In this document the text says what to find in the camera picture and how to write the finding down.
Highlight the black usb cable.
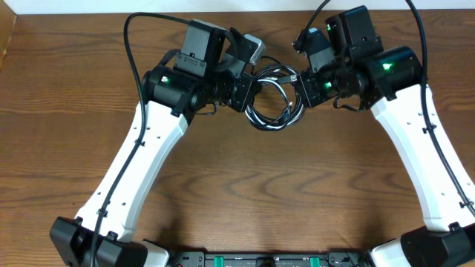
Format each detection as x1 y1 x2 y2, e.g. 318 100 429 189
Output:
243 55 306 132

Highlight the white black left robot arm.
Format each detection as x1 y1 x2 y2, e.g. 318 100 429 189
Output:
50 19 266 266

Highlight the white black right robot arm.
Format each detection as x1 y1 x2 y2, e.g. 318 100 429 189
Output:
293 6 474 266

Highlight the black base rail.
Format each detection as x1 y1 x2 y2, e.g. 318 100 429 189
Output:
166 251 373 267

